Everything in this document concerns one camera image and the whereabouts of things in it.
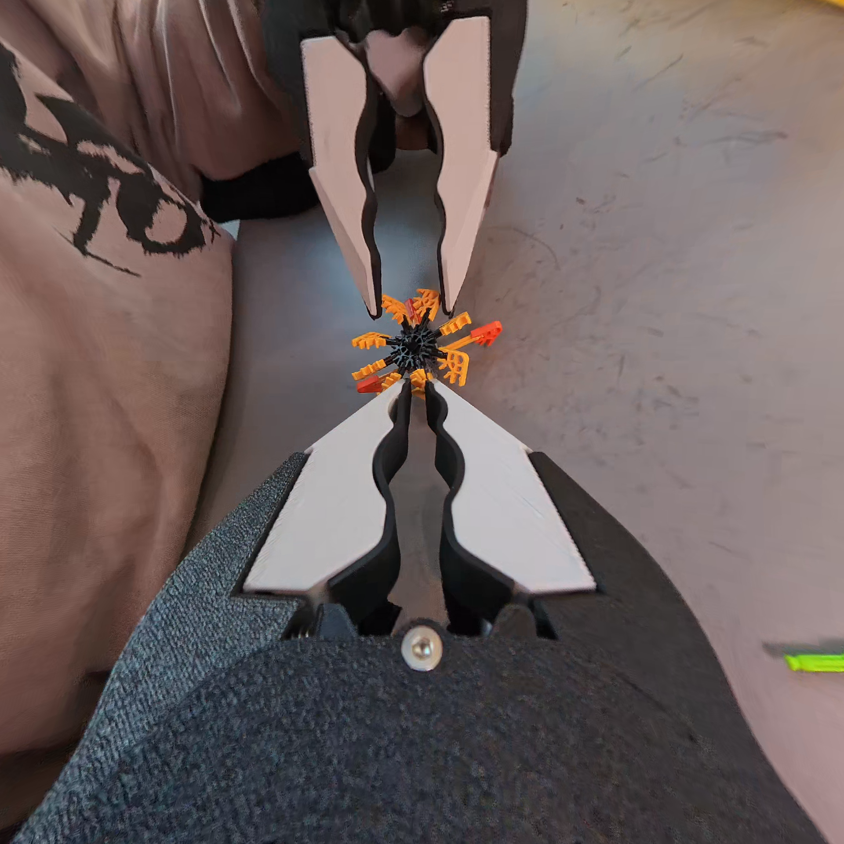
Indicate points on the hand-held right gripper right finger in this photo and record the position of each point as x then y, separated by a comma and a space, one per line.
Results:
514, 521

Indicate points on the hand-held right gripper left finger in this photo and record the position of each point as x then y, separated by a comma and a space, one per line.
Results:
316, 514

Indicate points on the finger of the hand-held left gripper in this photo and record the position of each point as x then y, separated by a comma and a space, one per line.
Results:
336, 145
468, 145

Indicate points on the yellow black toy wheel assembly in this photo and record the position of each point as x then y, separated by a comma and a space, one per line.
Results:
412, 346

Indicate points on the person's left forearm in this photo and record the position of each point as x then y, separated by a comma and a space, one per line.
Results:
217, 79

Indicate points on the grey desk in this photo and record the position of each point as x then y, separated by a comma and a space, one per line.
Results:
659, 329

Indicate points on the person's left hand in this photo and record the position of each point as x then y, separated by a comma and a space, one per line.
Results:
412, 135

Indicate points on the person's torso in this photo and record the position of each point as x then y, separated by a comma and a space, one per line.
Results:
99, 428

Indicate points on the large blue green toy assembly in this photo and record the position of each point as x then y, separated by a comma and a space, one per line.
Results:
817, 663

